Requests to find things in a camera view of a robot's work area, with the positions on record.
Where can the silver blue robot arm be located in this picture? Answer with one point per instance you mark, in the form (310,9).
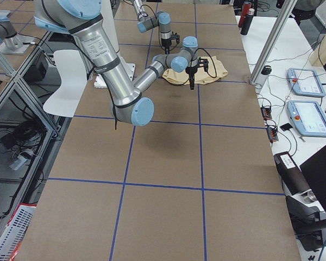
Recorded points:
(84,21)
(147,19)

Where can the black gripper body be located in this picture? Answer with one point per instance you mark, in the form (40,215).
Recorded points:
(166,42)
(190,72)

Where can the brown paper table cover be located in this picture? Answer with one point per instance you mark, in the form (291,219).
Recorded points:
(197,183)

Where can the cream long-sleeve graphic shirt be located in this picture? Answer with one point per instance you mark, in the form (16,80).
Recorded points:
(216,71)

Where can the white plastic chair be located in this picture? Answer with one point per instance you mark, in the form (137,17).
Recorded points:
(64,101)

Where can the red drink bottle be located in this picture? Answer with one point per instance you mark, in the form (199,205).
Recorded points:
(245,8)

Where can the white central column base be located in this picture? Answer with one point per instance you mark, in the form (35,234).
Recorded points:
(109,26)

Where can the near teach pendant tablet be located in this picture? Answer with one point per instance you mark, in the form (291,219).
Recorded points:
(308,118)

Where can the teach pendant tablet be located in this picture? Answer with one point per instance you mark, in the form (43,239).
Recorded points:
(308,118)
(305,82)

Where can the black monitor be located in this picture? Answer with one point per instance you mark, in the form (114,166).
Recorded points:
(314,172)

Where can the white perforated basket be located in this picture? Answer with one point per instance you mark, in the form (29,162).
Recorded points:
(15,230)

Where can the far teach pendant tablet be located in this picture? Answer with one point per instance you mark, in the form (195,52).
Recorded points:
(305,82)

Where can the aluminium frame post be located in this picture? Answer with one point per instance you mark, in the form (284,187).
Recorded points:
(271,40)

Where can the black label printer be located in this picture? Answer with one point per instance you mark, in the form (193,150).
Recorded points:
(290,173)

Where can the black drink bottle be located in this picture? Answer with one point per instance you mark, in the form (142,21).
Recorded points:
(247,21)

